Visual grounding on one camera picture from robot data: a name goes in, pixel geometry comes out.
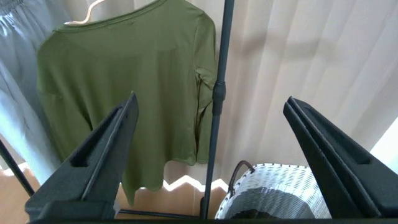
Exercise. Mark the pale grey shorts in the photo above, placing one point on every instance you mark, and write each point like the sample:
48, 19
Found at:
18, 93

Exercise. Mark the white laundry basket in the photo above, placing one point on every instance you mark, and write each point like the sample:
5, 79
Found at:
273, 186

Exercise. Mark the beige curtain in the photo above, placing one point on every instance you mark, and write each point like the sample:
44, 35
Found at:
311, 62

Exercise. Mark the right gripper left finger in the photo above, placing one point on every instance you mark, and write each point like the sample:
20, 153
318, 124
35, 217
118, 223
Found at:
93, 174

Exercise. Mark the black clothes rack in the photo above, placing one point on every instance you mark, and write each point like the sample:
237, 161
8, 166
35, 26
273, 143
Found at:
219, 93

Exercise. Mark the green garment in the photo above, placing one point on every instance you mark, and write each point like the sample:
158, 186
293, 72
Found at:
140, 62

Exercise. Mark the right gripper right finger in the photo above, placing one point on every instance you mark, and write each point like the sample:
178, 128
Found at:
339, 174

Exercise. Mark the pink clothes hanger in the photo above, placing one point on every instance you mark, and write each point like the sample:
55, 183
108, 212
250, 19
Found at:
88, 14

